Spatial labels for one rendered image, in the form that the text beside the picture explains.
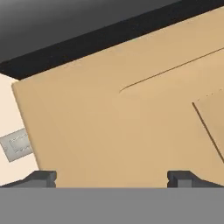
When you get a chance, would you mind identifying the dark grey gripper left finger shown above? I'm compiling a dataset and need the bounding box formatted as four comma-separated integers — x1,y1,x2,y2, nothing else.
2,171,58,189

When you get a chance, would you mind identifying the tan wooden cabinet run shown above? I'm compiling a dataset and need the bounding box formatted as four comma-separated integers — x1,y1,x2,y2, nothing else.
11,6,224,189

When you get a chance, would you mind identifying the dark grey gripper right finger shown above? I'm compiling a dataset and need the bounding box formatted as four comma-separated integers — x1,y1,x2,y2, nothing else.
166,171,223,189

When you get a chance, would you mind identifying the grey wall socket plate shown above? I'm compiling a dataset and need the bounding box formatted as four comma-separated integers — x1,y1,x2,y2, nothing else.
0,128,34,163

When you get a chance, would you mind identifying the black worktop slab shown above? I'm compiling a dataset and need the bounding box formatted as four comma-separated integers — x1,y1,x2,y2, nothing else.
0,0,224,81

